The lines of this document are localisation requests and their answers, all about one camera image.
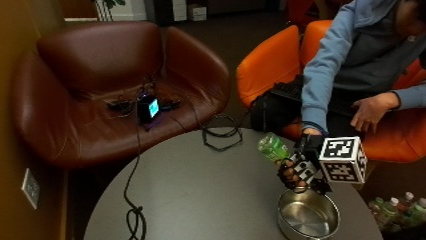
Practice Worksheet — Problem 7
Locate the brown leather armchair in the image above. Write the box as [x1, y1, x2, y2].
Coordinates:
[11, 20, 232, 169]

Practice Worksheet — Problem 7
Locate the red chair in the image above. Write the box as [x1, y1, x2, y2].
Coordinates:
[285, 0, 344, 28]

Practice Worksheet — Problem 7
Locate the person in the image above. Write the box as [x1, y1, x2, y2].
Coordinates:
[300, 0, 426, 141]

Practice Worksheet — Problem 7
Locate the red bottle with white cap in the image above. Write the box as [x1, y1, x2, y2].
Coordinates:
[397, 191, 417, 214]

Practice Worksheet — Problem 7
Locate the black bag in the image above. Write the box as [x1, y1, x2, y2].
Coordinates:
[249, 89, 308, 134]

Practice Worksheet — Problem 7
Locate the black device with lit screen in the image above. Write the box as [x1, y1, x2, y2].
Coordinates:
[136, 94, 163, 125]

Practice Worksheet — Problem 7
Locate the small green bottle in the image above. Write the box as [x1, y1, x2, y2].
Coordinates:
[368, 196, 386, 215]

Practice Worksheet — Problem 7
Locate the black hexagonal wire frame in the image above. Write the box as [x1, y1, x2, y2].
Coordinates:
[201, 113, 245, 153]

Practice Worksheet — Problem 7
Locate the green bottle with white cap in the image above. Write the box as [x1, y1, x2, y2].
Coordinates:
[404, 198, 426, 229]
[380, 197, 401, 231]

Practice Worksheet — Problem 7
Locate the white marker cube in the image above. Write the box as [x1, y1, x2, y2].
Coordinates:
[319, 135, 369, 185]

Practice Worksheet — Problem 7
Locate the white wall socket plate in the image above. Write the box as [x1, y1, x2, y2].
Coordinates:
[20, 167, 43, 210]

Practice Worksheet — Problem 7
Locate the stainless steel pot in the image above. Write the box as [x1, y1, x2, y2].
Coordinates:
[277, 188, 343, 240]

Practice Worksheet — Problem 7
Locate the orange armchair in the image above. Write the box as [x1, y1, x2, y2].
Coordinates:
[235, 19, 426, 164]

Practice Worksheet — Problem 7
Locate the white box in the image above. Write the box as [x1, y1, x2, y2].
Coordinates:
[187, 3, 209, 22]

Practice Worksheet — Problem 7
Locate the long black cable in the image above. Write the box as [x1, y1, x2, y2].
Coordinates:
[123, 109, 150, 240]

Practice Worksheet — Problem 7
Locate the green drink bottle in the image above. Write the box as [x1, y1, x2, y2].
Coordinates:
[257, 132, 320, 184]

